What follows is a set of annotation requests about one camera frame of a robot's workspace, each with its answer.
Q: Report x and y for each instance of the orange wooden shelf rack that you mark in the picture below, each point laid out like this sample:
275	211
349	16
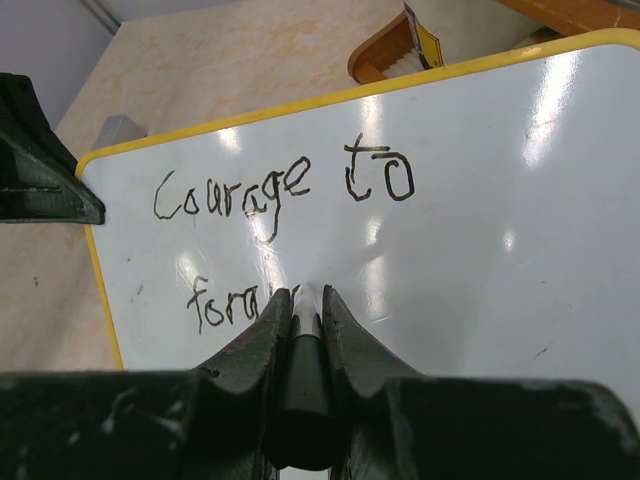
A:
472	29

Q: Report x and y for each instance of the white marker pen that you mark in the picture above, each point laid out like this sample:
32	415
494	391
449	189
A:
304	431

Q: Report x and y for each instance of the yellow framed whiteboard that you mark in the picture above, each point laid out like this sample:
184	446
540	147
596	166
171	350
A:
479	220

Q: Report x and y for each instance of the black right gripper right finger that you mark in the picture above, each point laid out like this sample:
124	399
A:
397	423

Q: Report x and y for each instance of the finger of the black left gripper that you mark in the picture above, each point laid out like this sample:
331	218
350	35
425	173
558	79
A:
38	182

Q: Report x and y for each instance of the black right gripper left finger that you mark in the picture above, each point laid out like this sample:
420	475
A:
201	423

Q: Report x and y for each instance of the grey block behind whiteboard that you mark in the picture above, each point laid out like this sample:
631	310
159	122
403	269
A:
116	130

